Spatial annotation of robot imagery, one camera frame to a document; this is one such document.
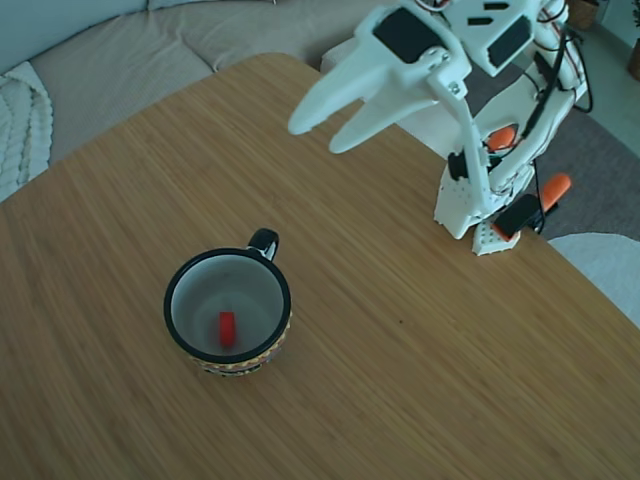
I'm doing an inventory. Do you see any white round ottoman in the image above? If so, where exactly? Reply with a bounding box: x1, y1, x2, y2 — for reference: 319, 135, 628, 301
547, 232, 640, 331

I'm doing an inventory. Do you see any orange black table clamp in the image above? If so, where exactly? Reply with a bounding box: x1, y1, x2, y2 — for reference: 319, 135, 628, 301
487, 127, 517, 152
492, 173, 572, 242

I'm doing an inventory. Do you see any grey floor rug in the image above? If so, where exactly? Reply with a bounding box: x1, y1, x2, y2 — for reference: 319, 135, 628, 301
467, 29, 640, 242

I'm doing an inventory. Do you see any white knit blanket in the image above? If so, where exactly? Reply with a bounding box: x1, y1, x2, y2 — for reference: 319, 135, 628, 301
0, 62, 55, 204

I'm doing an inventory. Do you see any black camera cable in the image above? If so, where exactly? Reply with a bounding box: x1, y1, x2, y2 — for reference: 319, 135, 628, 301
522, 24, 594, 139

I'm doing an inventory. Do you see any colourful painted ceramic cup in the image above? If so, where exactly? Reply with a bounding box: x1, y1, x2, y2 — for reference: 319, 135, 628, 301
163, 227, 294, 380

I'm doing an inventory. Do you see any brown wicker basket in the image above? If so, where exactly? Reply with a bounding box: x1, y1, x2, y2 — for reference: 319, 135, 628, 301
568, 0, 600, 32

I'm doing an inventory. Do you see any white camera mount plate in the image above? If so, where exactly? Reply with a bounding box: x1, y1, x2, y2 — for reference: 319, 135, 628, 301
427, 64, 490, 221

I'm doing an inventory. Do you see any red plastic bottle cap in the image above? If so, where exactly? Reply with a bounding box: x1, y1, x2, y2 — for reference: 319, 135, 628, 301
218, 310, 236, 349

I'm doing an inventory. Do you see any large fabric sofa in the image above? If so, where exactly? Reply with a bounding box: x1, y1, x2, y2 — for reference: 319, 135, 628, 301
0, 0, 431, 201

